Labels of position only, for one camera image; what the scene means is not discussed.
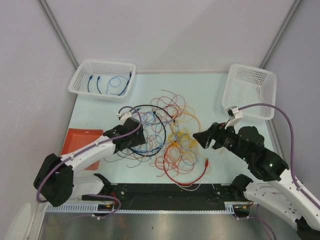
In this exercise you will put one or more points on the aluminium frame post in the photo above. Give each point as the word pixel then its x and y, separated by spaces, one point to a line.
pixel 49 15
pixel 293 10

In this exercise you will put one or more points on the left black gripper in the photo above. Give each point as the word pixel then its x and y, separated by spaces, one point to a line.
pixel 139 139

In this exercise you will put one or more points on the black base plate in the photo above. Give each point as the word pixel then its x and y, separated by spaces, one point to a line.
pixel 170 197

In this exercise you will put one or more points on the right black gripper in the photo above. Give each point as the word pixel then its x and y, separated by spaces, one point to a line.
pixel 216 131

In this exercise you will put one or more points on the white mesh basket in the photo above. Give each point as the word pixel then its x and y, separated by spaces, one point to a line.
pixel 103 80
pixel 247 85

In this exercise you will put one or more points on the orange plastic bin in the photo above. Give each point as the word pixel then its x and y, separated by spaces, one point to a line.
pixel 77 138

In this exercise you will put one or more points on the aluminium frame post right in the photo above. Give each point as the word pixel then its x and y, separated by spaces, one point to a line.
pixel 293 10

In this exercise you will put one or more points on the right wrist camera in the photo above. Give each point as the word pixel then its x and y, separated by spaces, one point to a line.
pixel 234 115

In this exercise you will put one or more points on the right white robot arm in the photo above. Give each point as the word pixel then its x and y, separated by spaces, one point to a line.
pixel 248 144

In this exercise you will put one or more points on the right white mesh basket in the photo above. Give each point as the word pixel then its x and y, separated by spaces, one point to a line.
pixel 247 85

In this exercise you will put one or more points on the left white mesh basket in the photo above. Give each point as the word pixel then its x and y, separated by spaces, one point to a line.
pixel 103 80

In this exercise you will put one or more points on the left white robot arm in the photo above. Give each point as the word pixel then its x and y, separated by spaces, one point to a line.
pixel 55 182

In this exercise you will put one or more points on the aluminium frame post left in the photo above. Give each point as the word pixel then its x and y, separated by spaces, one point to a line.
pixel 49 15

